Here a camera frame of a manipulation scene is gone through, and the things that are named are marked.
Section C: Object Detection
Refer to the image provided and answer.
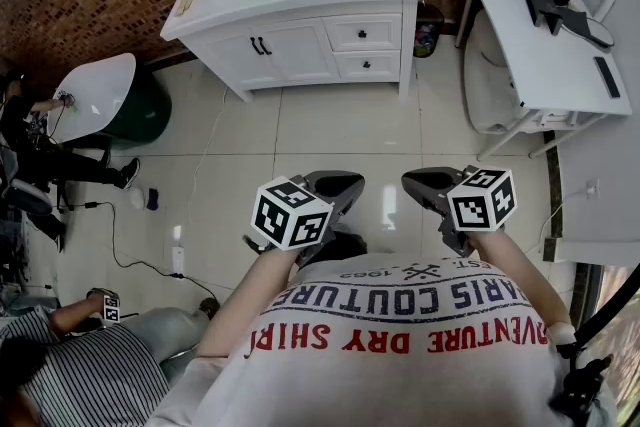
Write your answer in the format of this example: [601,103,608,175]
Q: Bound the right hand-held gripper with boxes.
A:
[401,165,517,252]

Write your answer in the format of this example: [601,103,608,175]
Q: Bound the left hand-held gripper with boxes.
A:
[243,169,366,267]

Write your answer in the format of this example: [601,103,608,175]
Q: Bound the white cabinet drawer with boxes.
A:
[322,13,404,52]
[333,50,402,82]

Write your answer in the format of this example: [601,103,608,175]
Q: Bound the person's right forearm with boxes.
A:
[467,228,577,346]

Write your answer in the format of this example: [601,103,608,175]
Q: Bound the person's left forearm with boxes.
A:
[194,244,301,359]

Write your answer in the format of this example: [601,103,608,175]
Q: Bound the person's black trousers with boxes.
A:
[299,230,369,272]

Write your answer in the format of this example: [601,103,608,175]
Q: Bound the white rounded fixture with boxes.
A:
[463,9,531,136]

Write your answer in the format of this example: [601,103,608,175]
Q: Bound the white side table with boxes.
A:
[451,0,634,161]

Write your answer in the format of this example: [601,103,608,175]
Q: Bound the white cabinet door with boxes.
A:
[254,17,342,84]
[203,27,289,91]

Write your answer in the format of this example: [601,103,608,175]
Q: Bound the black mesh trash bin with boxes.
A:
[412,4,445,60]

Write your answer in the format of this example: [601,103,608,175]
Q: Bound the black remote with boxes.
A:
[593,56,622,100]

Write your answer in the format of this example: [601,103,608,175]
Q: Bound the white printed t-shirt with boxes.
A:
[144,252,619,427]

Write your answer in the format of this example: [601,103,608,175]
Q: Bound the black clip device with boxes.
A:
[548,354,615,416]

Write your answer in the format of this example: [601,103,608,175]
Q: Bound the dark grey device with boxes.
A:
[524,0,591,36]

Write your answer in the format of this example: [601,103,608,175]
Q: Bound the black strap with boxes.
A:
[554,264,640,356]

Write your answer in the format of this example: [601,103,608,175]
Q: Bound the black cable with adapter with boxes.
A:
[67,200,221,304]

